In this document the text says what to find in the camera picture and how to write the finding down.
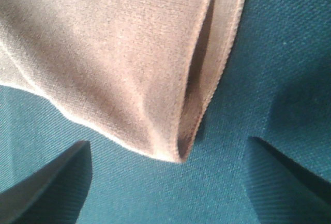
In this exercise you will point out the brown microfiber towel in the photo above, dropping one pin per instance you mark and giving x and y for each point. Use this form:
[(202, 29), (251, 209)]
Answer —
[(140, 72)]

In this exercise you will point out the black table cover cloth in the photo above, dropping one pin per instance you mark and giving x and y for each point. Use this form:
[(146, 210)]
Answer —
[(276, 87)]

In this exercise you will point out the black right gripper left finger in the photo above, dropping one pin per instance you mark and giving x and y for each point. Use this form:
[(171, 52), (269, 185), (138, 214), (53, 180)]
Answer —
[(54, 194)]

